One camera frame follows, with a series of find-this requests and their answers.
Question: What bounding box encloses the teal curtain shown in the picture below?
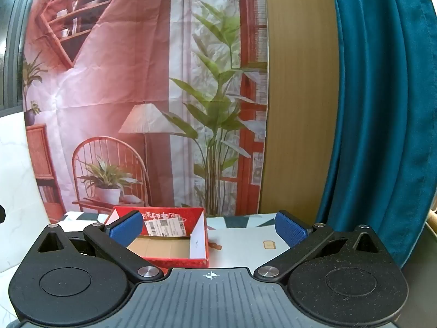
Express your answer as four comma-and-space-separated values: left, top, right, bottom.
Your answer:
314, 0, 437, 269

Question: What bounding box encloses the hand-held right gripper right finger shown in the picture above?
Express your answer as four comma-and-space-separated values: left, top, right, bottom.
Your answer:
254, 211, 393, 282

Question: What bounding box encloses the white printed tablecloth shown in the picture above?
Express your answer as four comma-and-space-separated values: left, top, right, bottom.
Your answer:
61, 211, 298, 269

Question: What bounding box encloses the light wooden panel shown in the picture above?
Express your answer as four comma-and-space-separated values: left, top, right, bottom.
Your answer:
258, 0, 345, 217

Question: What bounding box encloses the printed room scene backdrop cloth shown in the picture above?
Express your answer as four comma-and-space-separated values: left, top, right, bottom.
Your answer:
22, 0, 268, 222

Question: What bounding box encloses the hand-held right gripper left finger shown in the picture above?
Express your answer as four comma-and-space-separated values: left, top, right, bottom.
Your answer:
32, 211, 164, 282

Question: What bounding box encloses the dark window with grey frame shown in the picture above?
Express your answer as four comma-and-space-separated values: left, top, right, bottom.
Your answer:
0, 0, 38, 117

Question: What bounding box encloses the red strawberry cardboard box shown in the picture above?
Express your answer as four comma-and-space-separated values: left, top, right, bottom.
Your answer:
104, 207, 209, 270

